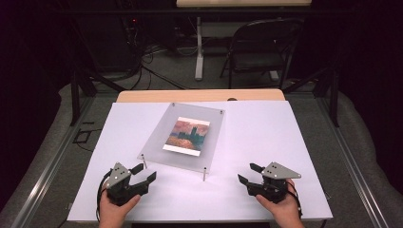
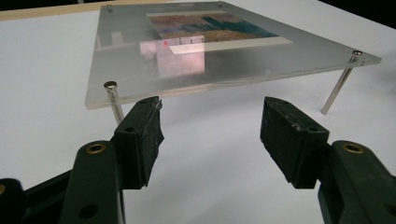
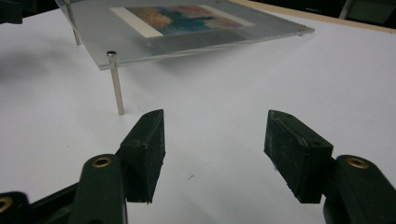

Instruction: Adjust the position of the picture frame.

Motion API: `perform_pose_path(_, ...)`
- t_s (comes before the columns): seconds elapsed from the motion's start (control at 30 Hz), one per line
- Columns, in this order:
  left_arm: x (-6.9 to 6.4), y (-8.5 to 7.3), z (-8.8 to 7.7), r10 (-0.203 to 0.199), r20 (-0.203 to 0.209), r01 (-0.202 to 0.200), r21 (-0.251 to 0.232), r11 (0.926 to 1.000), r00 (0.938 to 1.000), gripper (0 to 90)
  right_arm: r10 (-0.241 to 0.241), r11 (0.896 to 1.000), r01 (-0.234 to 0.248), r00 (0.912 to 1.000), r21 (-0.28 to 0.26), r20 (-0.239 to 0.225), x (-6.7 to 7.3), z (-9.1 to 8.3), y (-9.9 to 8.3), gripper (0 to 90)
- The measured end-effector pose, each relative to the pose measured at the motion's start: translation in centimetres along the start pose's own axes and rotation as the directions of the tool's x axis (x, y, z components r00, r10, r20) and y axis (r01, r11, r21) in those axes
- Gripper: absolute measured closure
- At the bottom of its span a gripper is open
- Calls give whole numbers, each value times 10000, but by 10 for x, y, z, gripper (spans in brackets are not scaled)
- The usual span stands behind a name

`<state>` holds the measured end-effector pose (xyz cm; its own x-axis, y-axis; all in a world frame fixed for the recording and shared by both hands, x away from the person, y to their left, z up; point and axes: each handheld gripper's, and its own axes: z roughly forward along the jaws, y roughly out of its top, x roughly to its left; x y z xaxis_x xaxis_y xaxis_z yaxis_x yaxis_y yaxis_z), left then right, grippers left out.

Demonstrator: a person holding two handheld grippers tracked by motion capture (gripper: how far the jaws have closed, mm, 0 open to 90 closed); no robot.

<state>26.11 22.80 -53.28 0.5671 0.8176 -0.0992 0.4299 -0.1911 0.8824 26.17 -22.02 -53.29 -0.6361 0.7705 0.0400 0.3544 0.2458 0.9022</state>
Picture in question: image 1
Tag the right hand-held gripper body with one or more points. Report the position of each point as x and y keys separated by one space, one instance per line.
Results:
x=272 y=186

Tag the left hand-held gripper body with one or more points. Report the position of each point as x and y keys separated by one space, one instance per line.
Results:
x=118 y=182

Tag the clear acrylic photo frame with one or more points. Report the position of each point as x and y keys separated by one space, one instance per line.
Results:
x=158 y=148

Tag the person's right hand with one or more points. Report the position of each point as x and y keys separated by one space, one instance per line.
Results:
x=285 y=209

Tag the person's left hand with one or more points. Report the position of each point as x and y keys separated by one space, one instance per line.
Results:
x=112 y=212

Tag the white table board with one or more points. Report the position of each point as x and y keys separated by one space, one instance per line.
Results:
x=253 y=142

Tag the colourful painting print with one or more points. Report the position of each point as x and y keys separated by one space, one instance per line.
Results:
x=187 y=136

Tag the wooden table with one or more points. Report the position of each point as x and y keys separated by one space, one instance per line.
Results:
x=196 y=95

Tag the black metal stand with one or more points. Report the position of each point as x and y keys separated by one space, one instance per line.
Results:
x=76 y=91
x=332 y=95

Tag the black folding chair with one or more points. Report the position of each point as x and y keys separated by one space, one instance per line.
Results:
x=253 y=60

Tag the white desk leg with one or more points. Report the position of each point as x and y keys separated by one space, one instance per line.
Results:
x=199 y=57

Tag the light wooden desk top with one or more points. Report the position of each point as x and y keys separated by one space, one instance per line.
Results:
x=244 y=3

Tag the aluminium floor rail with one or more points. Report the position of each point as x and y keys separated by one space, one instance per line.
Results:
x=50 y=171
x=351 y=164

